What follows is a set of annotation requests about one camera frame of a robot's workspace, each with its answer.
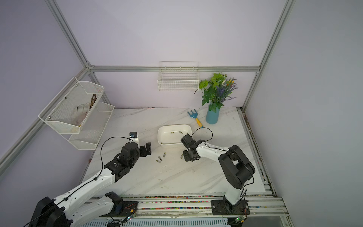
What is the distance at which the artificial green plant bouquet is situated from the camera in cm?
87

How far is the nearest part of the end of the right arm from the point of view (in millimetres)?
675

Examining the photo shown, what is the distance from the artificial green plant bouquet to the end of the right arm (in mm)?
258
